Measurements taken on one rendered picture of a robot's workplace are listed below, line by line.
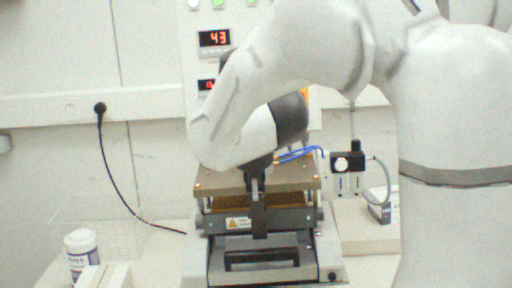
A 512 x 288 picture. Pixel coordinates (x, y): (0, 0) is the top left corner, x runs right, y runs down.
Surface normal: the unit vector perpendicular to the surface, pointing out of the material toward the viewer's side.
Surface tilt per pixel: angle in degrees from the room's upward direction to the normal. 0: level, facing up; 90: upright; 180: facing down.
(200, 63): 90
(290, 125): 94
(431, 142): 86
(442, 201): 87
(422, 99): 80
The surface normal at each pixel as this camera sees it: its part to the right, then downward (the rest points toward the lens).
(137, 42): -0.04, 0.31
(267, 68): -0.48, 0.37
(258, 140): 0.51, 0.45
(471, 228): -0.29, 0.22
